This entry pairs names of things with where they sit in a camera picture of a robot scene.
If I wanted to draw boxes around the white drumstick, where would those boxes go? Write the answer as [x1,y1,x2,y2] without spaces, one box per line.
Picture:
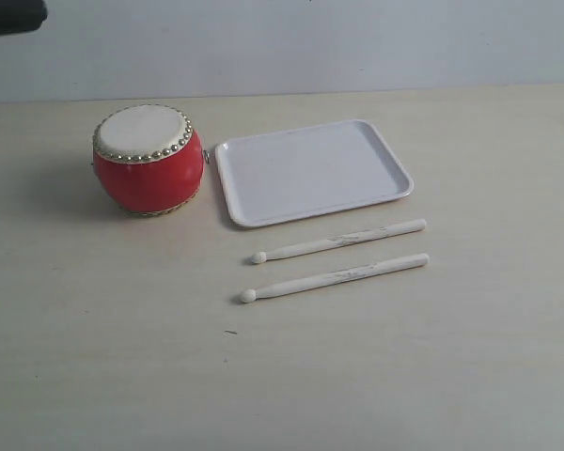
[249,219,427,265]
[238,254,430,303]

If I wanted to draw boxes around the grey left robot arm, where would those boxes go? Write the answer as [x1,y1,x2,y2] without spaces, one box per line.
[0,0,48,36]

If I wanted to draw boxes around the red small drum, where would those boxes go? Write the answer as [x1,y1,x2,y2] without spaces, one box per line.
[92,104,206,216]

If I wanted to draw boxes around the white plastic tray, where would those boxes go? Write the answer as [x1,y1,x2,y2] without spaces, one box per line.
[211,119,414,228]

